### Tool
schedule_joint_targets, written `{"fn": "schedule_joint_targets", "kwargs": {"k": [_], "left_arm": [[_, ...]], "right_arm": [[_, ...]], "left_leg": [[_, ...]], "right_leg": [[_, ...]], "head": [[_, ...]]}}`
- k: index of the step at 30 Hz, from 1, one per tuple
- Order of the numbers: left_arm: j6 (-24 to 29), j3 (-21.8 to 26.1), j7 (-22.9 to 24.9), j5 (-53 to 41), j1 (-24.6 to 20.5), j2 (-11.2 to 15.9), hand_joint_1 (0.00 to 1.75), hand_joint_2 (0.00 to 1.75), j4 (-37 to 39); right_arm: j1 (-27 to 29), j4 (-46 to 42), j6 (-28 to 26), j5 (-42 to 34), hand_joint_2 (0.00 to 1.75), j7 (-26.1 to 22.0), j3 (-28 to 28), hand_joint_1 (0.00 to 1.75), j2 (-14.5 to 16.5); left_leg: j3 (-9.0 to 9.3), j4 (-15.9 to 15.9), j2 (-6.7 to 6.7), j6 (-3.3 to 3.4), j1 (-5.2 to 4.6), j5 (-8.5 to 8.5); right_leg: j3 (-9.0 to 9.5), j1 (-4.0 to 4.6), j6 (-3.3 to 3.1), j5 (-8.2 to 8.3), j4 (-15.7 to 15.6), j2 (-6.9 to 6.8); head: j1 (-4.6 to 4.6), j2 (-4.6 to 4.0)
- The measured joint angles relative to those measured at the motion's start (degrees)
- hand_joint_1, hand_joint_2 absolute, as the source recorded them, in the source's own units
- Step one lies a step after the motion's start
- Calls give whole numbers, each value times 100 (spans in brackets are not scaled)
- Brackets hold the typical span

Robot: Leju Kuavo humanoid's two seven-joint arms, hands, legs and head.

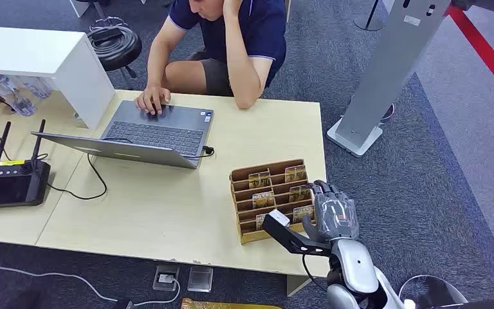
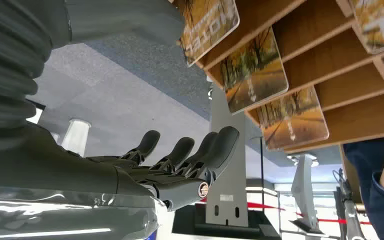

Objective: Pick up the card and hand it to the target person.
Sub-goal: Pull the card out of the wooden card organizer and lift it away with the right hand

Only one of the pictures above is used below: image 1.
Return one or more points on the red barrier belt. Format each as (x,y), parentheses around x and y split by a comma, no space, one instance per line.
(485,53)

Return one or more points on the clear plastic water bottle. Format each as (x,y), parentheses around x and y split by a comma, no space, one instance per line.
(14,98)
(38,86)

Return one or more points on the gold printed card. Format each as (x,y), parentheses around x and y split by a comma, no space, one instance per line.
(303,213)
(259,180)
(263,200)
(259,221)
(295,173)
(299,194)

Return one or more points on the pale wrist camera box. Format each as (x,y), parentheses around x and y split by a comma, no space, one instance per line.
(279,217)

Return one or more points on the gold foil sheet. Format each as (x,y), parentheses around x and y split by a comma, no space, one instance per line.
(225,305)

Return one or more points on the white table leg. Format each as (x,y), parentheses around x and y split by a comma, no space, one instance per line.
(296,285)

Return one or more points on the black round stool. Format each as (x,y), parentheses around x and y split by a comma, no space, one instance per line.
(117,49)

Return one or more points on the grey standing kiosk panel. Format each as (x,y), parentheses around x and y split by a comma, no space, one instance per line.
(383,72)

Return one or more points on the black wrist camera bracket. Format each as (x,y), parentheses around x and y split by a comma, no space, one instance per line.
(291,241)

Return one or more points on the person's right hand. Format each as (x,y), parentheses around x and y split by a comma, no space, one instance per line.
(152,99)

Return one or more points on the white furniture leg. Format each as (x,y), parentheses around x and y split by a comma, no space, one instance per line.
(78,7)

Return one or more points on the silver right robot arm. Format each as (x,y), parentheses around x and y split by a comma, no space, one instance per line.
(355,266)

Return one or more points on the person's left forearm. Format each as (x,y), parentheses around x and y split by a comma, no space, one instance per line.
(242,72)

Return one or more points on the cardboard card holder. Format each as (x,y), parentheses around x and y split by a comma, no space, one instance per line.
(247,236)

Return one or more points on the white desk shelf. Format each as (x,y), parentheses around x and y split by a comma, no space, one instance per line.
(38,55)

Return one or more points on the person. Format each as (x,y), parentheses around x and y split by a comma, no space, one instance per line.
(238,38)

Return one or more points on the person's right forearm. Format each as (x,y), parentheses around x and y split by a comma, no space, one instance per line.
(158,55)

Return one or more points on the black remote controller with antennas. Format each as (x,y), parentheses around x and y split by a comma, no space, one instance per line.
(12,183)

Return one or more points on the grey stanchion base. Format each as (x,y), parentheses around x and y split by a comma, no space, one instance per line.
(368,22)

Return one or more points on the floor socket box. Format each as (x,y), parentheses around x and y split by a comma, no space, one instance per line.
(165,278)

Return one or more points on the grey laptop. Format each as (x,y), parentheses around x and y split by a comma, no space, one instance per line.
(157,136)

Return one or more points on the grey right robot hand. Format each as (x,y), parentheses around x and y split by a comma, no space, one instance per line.
(334,215)

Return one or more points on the metal floor plate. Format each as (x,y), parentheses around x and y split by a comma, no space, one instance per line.
(200,279)

